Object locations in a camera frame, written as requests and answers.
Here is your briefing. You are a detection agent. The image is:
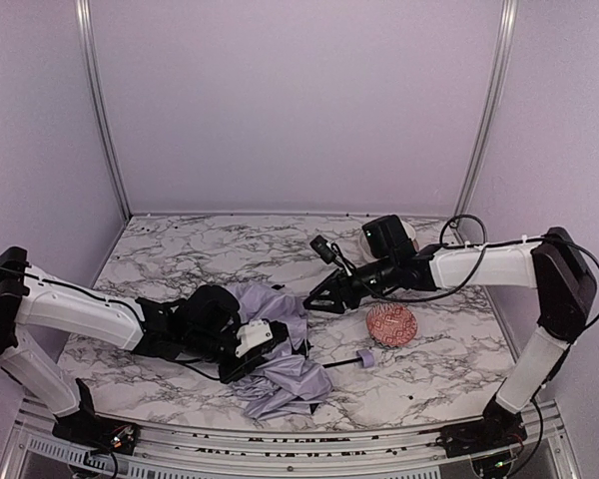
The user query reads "lilac folding umbrella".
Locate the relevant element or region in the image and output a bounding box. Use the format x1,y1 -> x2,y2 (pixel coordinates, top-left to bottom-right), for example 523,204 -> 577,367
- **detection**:
228,283 -> 375,420

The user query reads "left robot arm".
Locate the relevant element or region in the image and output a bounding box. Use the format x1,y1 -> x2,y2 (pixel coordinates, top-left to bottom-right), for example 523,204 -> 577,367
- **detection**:
0,246 -> 289,454

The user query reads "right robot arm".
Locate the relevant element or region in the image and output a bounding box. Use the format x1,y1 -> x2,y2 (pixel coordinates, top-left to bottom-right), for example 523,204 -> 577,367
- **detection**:
303,215 -> 599,448

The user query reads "grey swirl plate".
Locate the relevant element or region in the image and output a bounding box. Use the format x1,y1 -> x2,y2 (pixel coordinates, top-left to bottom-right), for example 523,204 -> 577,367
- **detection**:
357,231 -> 375,262

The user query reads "orange white bowl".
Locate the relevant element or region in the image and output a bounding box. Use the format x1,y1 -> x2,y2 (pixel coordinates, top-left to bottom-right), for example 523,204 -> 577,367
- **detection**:
401,222 -> 419,250

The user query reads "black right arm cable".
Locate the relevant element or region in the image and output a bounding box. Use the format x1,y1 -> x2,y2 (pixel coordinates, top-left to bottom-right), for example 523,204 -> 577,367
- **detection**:
328,214 -> 599,330

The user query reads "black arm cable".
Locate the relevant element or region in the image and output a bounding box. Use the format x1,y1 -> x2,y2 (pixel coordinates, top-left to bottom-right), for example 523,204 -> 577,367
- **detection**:
177,358 -> 231,383
328,214 -> 599,330

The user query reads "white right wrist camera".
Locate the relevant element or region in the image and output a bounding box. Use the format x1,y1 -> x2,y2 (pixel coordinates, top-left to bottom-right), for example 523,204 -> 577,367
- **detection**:
309,235 -> 343,267

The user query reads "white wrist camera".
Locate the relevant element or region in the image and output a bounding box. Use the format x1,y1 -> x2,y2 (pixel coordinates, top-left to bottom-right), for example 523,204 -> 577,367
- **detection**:
309,235 -> 343,267
235,319 -> 273,358

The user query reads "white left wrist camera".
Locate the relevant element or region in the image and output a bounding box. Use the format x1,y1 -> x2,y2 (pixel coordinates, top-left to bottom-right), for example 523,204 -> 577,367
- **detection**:
235,319 -> 273,358

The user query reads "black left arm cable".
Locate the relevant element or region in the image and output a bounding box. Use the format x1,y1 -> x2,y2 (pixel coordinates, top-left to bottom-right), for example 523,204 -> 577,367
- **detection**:
177,358 -> 231,383

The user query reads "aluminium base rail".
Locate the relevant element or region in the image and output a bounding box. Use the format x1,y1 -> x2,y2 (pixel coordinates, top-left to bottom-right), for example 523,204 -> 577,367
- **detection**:
0,397 -> 581,478

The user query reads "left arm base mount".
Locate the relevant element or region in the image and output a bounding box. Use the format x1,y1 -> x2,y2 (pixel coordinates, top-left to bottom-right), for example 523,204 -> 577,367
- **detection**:
52,417 -> 140,455

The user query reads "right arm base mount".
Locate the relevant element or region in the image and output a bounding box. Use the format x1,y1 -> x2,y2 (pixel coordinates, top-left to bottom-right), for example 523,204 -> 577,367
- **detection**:
435,418 -> 528,458

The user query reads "right aluminium frame post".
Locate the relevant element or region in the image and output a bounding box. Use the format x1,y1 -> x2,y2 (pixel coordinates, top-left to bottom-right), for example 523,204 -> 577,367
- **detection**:
453,0 -> 519,216

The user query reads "aluminium frame post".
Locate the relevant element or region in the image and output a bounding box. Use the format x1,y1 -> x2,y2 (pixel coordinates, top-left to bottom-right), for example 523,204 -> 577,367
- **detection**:
75,0 -> 132,224
453,0 -> 519,216

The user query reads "left aluminium frame post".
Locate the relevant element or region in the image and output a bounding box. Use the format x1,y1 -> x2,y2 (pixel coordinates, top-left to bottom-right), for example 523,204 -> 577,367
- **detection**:
75,0 -> 132,224

